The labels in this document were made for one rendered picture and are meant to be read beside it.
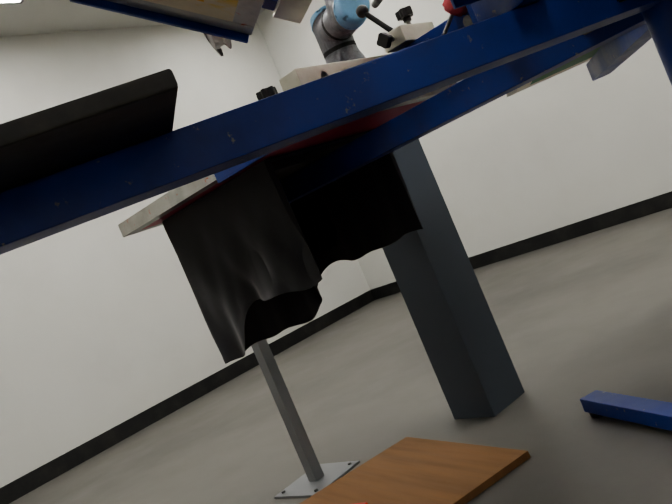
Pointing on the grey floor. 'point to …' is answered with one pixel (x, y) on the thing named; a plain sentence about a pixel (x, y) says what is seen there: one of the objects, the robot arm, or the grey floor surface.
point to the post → (319, 474)
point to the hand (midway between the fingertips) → (222, 48)
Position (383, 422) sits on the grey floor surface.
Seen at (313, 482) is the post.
